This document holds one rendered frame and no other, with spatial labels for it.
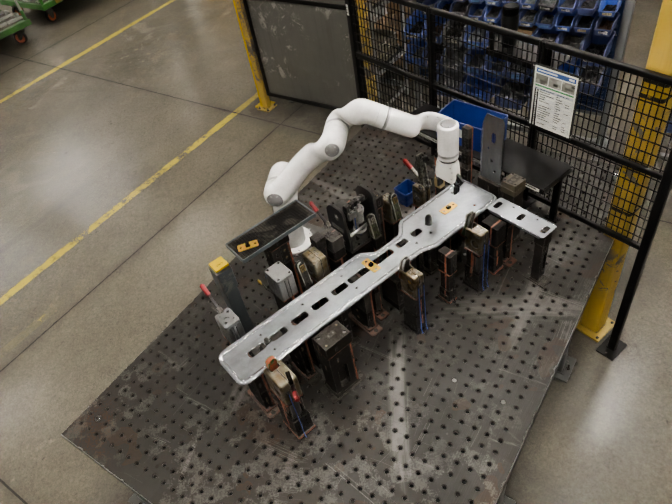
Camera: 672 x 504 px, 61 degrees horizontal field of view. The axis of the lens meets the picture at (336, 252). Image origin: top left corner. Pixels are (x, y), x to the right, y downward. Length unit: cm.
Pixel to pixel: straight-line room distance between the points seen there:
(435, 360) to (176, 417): 108
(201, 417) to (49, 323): 201
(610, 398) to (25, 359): 340
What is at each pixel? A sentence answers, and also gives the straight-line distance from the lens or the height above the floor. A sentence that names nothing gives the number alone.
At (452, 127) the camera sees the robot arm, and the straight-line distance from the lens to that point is 228.
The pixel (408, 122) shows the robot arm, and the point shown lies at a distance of 226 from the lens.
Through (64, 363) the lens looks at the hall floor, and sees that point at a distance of 395.
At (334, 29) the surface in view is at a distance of 460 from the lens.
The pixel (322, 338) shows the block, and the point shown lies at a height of 103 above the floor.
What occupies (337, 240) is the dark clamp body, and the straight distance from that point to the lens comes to 237.
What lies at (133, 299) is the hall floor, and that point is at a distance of 406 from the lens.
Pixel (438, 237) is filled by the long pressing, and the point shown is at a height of 100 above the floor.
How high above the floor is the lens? 269
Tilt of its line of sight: 44 degrees down
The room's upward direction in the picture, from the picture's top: 12 degrees counter-clockwise
